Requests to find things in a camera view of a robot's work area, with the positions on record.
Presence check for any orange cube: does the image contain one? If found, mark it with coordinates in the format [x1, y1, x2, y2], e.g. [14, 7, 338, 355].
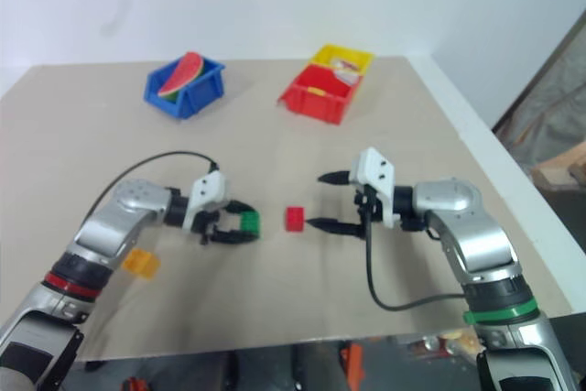
[122, 247, 162, 280]

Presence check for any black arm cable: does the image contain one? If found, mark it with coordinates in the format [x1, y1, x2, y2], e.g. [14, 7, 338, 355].
[83, 149, 221, 227]
[363, 183, 469, 313]

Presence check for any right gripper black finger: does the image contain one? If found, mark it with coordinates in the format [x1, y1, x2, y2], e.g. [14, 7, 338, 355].
[317, 169, 354, 188]
[305, 216, 364, 239]

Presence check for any toy watermelon slice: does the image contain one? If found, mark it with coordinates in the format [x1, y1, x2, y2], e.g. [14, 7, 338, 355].
[157, 51, 206, 102]

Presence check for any red cube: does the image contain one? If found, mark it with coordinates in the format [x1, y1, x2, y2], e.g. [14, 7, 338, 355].
[284, 205, 307, 234]

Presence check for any orange black object under table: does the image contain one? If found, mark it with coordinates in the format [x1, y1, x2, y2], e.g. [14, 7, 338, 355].
[340, 339, 366, 391]
[121, 375, 151, 391]

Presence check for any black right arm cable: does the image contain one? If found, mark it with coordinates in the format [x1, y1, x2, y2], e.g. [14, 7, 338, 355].
[363, 183, 469, 313]

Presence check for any brown wooden board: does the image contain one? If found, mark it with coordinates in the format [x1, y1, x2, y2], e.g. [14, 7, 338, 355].
[529, 139, 586, 202]

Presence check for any green cube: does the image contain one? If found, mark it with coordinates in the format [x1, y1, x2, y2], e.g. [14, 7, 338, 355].
[238, 209, 263, 242]

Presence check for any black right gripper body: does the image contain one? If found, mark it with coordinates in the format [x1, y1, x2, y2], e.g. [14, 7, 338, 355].
[352, 181, 384, 242]

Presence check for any red plastic bin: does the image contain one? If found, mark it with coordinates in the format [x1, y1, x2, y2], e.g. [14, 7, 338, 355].
[277, 63, 365, 127]

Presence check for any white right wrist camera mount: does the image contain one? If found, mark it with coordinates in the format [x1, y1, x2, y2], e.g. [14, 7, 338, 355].
[351, 147, 397, 230]

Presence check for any yellow plastic bin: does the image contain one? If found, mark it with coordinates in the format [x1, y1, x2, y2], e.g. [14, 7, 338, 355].
[309, 43, 376, 80]

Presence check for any blue plastic bin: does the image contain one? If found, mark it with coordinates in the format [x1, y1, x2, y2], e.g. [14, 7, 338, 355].
[142, 55, 227, 122]

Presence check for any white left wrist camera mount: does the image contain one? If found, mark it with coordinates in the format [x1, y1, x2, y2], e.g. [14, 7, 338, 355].
[184, 170, 229, 233]

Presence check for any grey plastic sheet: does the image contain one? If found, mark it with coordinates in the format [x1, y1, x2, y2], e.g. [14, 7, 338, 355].
[491, 10, 586, 170]

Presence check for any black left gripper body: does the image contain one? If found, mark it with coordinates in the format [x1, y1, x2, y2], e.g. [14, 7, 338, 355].
[196, 201, 236, 246]

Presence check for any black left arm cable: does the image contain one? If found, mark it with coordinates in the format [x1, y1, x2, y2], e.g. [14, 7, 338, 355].
[83, 149, 221, 227]

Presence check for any white red packet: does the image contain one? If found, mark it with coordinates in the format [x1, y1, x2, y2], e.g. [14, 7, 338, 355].
[331, 57, 364, 86]

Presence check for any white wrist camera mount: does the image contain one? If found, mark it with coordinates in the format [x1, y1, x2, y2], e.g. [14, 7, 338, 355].
[184, 170, 229, 233]
[351, 147, 397, 230]

